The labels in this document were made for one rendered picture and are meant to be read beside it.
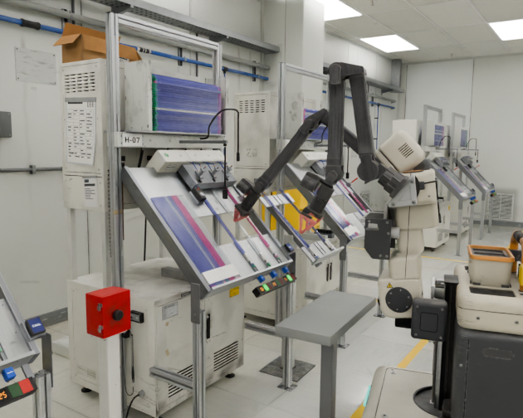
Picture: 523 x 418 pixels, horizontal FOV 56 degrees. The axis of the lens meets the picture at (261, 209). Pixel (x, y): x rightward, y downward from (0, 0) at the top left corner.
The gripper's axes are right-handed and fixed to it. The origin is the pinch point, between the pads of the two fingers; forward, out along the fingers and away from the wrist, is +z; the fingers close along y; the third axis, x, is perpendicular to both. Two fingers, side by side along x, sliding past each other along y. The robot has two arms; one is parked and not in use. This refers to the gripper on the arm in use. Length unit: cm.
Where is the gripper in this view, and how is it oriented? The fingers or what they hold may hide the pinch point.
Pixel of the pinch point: (236, 220)
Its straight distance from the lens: 254.3
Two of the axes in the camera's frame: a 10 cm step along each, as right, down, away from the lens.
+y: -5.5, 1.1, -8.3
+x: 6.4, 6.9, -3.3
